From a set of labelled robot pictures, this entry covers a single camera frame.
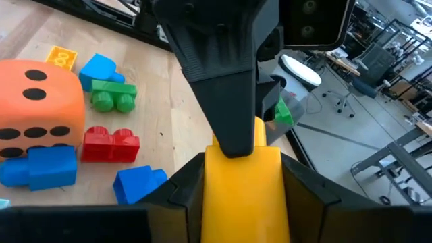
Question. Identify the yellow toy block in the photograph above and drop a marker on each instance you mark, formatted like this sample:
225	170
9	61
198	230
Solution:
243	202

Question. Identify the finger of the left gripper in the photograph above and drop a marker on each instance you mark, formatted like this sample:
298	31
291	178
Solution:
222	84
268	98

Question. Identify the yellow flat toy plate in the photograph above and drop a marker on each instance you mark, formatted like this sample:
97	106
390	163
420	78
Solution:
60	57

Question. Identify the grey metal frame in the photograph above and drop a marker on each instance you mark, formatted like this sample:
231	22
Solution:
405	162

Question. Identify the mint flat toy plate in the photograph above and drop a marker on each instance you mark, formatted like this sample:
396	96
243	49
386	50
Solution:
4	203

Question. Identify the office chair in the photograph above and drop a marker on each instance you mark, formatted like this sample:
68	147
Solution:
362	88

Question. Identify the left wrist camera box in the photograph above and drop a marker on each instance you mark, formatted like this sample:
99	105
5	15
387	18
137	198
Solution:
314	23

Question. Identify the cluttered workbench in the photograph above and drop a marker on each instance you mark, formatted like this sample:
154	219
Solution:
344	64

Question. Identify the green toy block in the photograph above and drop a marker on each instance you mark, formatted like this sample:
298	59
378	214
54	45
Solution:
283	114
113	89

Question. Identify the blue toy block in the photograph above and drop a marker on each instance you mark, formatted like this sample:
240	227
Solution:
50	168
99	69
135	184

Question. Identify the clear smoky plastic container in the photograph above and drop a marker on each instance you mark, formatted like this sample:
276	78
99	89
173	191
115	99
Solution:
297	108

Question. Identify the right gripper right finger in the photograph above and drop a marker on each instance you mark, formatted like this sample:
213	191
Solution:
310	209

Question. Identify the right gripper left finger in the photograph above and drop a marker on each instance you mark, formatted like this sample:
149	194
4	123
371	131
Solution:
182	209

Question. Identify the orange foam die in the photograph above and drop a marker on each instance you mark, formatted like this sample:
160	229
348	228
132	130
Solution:
50	111

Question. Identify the red toy block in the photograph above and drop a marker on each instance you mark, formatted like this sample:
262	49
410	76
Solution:
109	146

